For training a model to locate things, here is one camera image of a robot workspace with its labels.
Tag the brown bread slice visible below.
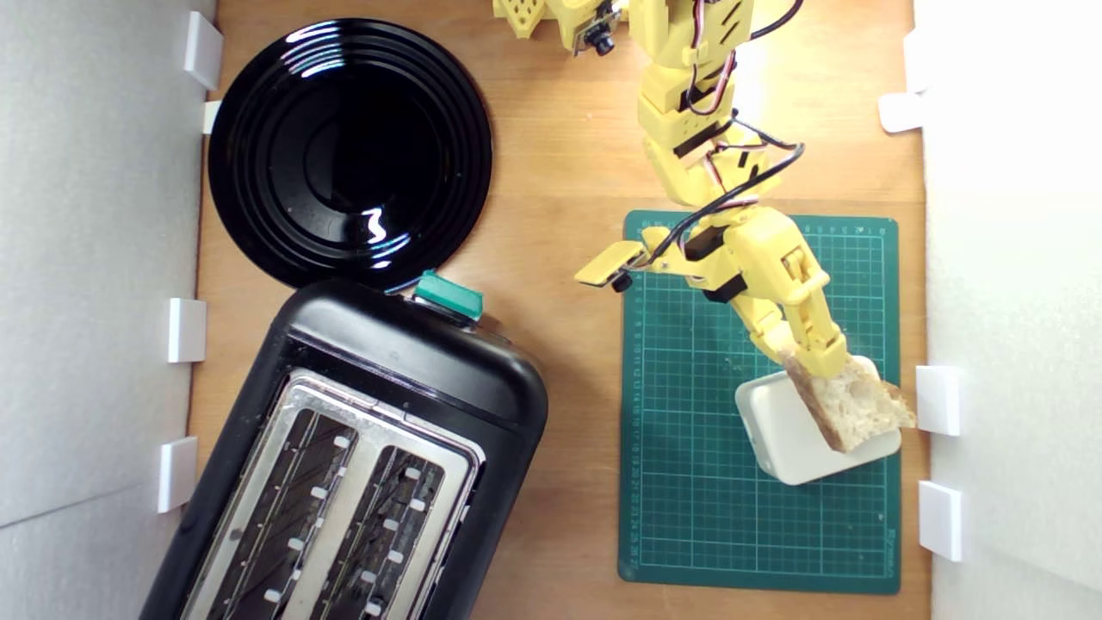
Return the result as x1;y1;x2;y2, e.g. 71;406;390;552
779;349;916;454

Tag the green toaster lever knob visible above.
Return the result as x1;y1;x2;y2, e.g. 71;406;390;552
412;270;485;321

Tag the black two-slot toaster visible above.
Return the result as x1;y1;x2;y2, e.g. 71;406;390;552
138;277;549;620

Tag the white rounded block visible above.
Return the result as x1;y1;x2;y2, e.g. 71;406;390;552
734;355;903;486

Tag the green cutting mat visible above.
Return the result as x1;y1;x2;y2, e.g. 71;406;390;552
617;210;901;595

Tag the black round plate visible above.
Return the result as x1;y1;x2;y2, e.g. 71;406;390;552
207;18;493;292

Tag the black camera cable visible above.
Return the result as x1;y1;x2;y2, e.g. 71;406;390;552
644;0;807;266

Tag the yellow wrist camera mount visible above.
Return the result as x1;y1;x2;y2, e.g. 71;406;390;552
574;226;672;294

